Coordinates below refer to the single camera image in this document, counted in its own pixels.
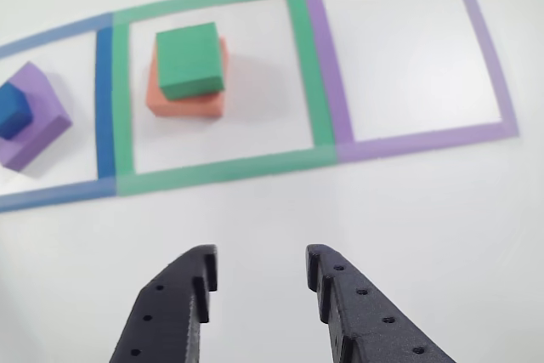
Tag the orange foam block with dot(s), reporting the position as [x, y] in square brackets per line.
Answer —
[187, 107]

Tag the small blue foam cube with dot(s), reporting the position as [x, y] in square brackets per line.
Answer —
[13, 112]

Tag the green foam cube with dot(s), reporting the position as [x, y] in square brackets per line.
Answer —
[187, 61]

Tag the blue tape square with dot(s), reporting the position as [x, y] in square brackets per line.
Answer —
[105, 103]

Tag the purple foam block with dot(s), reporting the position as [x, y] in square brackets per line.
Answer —
[42, 125]

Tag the purple tape square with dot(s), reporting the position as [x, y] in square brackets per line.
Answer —
[323, 61]

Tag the green tape square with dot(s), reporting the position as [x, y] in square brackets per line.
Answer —
[306, 61]

